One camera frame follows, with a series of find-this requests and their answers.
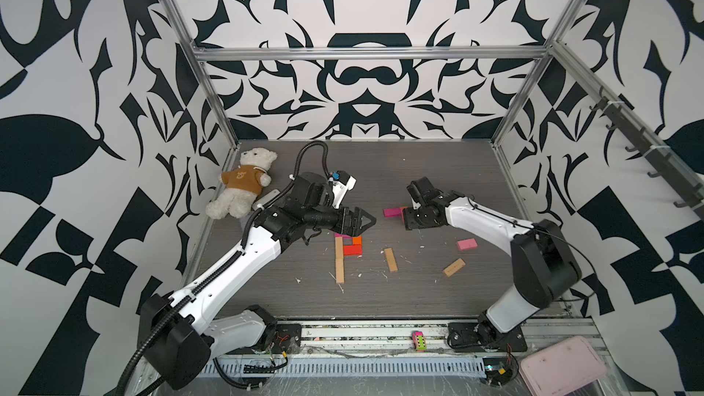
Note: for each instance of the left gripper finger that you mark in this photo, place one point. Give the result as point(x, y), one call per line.
point(363, 226)
point(363, 216)

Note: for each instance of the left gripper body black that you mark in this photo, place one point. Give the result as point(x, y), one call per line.
point(340, 226)

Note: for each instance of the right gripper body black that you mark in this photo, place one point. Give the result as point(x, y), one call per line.
point(413, 218)

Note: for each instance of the natural wood block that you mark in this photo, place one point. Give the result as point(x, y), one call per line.
point(391, 260)
point(454, 267)
point(339, 248)
point(339, 271)

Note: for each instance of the red block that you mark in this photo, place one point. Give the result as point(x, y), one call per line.
point(352, 250)

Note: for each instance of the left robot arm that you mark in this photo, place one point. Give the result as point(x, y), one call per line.
point(179, 333)

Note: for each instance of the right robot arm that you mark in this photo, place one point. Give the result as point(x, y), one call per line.
point(543, 264)

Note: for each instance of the light pink block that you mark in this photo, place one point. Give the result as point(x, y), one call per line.
point(467, 244)

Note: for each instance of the white rectangular case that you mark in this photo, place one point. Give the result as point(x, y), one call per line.
point(266, 198)

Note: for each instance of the grey cylindrical pouch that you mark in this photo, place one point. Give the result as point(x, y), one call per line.
point(244, 221)

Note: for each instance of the white teddy bear brown shirt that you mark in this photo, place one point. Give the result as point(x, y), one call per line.
point(243, 185)

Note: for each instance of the green circuit board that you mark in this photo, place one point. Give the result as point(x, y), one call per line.
point(499, 372)

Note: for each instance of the pink tray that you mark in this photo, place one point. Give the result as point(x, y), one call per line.
point(562, 368)

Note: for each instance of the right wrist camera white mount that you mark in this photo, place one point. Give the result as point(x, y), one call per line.
point(422, 192)

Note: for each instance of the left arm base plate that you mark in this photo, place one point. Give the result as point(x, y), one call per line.
point(285, 337)

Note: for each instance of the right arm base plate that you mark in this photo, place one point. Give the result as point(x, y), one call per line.
point(483, 337)

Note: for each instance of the white cable duct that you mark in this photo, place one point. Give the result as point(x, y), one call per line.
point(340, 367)

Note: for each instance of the wall hook rail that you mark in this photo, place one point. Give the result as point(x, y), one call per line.
point(644, 143)

